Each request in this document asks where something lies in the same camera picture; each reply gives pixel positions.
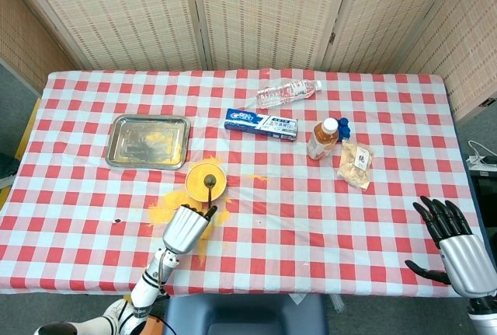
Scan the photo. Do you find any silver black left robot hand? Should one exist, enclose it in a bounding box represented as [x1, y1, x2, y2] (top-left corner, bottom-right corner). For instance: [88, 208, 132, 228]
[162, 203, 218, 254]

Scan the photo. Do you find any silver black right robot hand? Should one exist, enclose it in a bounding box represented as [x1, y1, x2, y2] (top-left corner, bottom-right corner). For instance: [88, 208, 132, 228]
[405, 195, 497, 298]

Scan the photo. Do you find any dark metal spoon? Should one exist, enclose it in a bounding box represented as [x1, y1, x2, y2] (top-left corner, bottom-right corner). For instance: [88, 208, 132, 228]
[203, 173, 217, 212]

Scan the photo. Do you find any yellow powder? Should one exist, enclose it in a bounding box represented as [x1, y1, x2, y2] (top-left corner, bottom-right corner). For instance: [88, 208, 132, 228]
[147, 155, 235, 267]

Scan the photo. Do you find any beige round bowl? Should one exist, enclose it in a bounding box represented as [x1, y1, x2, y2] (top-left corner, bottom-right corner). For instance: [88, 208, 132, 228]
[185, 161, 228, 203]

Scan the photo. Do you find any black equipment case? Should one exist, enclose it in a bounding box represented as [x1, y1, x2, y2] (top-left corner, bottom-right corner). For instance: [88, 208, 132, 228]
[468, 169, 497, 231]

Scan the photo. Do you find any rectangular metal tray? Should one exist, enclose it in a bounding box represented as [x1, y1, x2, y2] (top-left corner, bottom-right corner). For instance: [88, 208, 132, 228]
[105, 114, 192, 171]

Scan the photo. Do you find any orange box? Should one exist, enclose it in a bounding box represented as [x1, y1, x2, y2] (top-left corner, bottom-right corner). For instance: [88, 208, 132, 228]
[142, 316, 169, 335]

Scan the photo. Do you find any dark blue padded seat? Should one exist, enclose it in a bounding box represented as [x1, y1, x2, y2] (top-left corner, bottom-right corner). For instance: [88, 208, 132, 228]
[164, 294, 329, 335]

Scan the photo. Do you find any red white checkered tablecloth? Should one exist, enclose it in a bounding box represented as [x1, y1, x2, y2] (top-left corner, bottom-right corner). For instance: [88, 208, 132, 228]
[0, 68, 491, 299]

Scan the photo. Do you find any blue white toothpaste box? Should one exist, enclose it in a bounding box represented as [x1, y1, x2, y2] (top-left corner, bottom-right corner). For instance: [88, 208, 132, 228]
[224, 107, 300, 141]

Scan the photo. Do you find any clear snack bag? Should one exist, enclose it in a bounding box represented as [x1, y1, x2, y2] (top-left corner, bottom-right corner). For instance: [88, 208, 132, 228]
[335, 141, 376, 192]

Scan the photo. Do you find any orange tea bottle white cap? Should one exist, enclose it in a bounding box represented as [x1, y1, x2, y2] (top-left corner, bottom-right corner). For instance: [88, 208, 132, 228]
[306, 117, 340, 162]

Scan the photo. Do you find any clear plastic water bottle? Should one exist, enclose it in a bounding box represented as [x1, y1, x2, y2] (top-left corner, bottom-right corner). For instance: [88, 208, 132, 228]
[255, 79, 324, 110]

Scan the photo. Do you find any blue plastic object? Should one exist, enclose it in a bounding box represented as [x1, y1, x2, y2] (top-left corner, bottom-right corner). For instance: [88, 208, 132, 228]
[335, 117, 352, 143]

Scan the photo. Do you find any beige woven folding screen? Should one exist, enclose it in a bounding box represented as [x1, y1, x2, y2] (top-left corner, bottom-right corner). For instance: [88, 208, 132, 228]
[0, 0, 497, 122]

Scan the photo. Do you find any white power strip with cables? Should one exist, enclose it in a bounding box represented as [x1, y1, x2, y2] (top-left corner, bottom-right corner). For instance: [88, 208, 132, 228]
[467, 139, 497, 168]

